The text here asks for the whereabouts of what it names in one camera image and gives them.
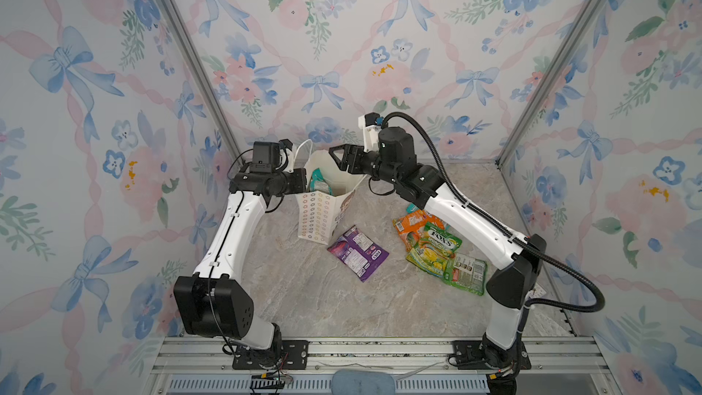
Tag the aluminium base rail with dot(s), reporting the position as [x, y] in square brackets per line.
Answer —
[415, 366]

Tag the purple Fox's candy packet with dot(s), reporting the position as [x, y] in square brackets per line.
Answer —
[358, 253]

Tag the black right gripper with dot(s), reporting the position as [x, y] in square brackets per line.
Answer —
[356, 151]

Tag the white printed paper bag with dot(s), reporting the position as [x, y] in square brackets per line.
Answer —
[319, 213]

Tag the green Fox's spring tea packet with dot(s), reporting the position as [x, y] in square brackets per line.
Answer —
[431, 248]

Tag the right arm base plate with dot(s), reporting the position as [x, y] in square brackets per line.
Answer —
[484, 355]

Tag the red green Fox's candy packet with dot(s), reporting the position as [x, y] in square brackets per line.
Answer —
[317, 183]

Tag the orange Fox's candy packet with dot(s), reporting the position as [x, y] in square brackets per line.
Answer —
[411, 227]

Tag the aluminium frame corner post right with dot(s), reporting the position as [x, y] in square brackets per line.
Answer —
[570, 43]

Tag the aluminium frame corner post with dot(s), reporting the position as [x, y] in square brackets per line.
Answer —
[570, 43]
[184, 42]

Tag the blue grey cloth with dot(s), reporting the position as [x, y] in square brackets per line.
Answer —
[356, 382]

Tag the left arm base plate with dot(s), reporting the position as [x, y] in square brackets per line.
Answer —
[285, 355]

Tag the aluminium frame corner post left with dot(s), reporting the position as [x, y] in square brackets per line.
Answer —
[184, 42]

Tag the green snack packet label side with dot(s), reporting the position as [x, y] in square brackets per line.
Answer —
[466, 273]

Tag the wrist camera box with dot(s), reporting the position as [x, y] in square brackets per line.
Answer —
[370, 125]
[271, 157]

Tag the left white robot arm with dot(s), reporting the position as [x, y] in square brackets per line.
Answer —
[212, 302]

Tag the teal snack packet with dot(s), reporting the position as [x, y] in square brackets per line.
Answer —
[411, 208]

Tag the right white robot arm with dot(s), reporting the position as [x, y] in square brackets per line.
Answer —
[516, 269]

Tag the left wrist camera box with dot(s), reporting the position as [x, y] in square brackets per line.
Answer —
[271, 157]

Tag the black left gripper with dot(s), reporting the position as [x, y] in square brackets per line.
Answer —
[302, 179]

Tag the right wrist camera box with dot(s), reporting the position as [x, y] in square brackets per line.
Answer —
[370, 125]

